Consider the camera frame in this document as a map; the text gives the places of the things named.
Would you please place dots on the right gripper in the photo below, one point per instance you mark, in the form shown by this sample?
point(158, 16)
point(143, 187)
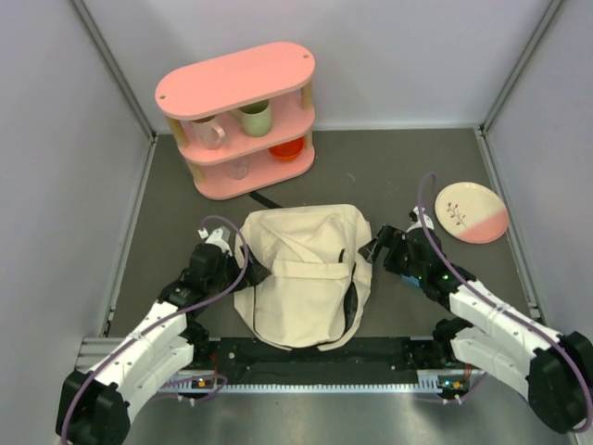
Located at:
point(388, 236)

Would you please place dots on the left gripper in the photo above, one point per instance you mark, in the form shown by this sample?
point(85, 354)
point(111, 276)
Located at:
point(255, 273)

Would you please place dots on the cream canvas backpack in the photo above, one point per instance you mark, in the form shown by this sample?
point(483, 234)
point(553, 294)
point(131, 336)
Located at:
point(319, 282)

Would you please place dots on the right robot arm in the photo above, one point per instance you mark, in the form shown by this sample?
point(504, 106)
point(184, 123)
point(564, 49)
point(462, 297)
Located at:
point(550, 370)

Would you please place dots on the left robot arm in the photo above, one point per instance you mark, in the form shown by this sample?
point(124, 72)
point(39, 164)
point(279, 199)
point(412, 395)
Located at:
point(98, 406)

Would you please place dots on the cream and pink plate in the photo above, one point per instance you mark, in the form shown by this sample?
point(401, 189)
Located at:
point(471, 213)

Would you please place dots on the clear glass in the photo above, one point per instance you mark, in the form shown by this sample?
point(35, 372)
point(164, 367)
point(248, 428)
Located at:
point(238, 169)

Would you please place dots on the orange bowl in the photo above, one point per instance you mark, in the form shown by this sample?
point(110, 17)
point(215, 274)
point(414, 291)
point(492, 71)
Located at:
point(289, 150)

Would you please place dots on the pink mug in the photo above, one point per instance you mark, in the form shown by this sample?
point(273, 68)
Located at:
point(209, 131)

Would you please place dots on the pink three-tier shelf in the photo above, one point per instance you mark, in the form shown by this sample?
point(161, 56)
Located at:
point(280, 72)

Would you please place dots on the green mug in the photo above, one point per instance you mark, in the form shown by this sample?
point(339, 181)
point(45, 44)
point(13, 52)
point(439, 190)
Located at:
point(255, 119)

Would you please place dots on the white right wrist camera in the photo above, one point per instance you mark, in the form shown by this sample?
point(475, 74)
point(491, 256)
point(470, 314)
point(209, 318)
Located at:
point(419, 219)

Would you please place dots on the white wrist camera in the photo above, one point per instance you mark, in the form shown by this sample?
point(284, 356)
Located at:
point(419, 219)
point(219, 237)

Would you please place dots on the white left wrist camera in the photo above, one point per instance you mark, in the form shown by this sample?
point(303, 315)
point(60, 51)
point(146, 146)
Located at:
point(219, 237)

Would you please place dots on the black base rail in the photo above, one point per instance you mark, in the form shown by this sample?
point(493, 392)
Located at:
point(363, 360)

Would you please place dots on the grey cable duct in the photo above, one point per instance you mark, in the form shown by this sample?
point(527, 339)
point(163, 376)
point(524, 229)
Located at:
point(421, 383)

